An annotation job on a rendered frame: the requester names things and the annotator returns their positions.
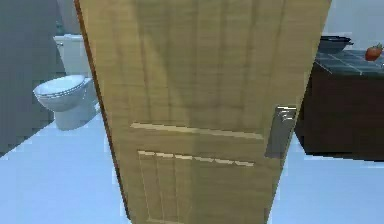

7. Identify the light wooden room door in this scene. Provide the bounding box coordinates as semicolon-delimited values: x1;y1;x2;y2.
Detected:
73;0;333;224

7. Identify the white toilet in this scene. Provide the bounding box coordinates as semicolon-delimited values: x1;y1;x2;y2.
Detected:
32;33;102;131

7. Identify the dark brown tiled counter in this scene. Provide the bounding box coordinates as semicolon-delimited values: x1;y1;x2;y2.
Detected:
294;48;384;162

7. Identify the black pan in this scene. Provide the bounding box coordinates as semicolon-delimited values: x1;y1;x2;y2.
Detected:
317;35;355;54

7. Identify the grey metal door handle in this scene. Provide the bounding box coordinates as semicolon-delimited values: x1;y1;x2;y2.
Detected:
264;105;298;160

